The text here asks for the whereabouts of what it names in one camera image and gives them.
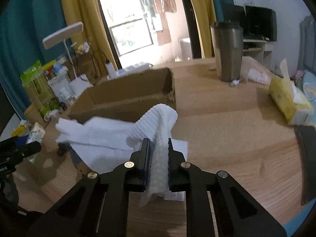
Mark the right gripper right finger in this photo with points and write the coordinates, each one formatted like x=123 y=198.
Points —
x=216 y=204

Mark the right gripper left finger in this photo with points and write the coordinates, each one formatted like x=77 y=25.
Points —
x=98 y=204

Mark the white paper towel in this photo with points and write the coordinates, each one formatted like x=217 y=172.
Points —
x=103 y=143

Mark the capybara tissue pack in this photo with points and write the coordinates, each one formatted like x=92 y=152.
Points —
x=37 y=134

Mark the green paper cup pack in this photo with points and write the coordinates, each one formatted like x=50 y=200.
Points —
x=39 y=92

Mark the white perforated basket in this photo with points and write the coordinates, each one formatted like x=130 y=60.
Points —
x=60 y=86

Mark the white desk lamp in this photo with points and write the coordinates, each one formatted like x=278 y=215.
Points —
x=80 y=82

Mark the cardboard box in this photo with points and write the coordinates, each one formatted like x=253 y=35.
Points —
x=126 y=98

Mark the yellow tissue box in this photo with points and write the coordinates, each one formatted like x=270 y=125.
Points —
x=289 y=99

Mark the white charger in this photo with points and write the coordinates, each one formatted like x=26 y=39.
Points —
x=111 y=70

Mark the white power strip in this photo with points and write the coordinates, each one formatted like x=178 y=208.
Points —
x=134 y=69

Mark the yellow curtain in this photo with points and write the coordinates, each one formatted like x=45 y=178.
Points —
x=88 y=12

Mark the steel tumbler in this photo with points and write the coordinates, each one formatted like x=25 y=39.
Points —
x=227 y=38

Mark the grey headboard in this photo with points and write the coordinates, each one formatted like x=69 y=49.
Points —
x=306 y=59

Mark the black television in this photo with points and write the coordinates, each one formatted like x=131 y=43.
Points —
x=258 y=23

